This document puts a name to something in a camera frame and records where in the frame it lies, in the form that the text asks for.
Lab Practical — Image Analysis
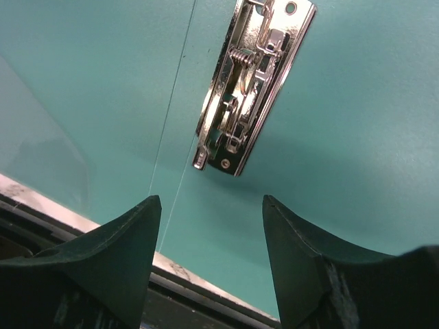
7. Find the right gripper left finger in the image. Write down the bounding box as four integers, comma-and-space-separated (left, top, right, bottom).
1, 195, 161, 328

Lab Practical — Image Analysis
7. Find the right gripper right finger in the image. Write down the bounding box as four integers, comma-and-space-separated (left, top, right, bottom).
262, 195, 438, 328

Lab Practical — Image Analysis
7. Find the silver folder clip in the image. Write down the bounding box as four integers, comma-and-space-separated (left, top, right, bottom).
192, 0, 317, 176

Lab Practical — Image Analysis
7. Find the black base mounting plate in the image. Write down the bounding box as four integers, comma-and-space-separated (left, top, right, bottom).
1, 196, 280, 328

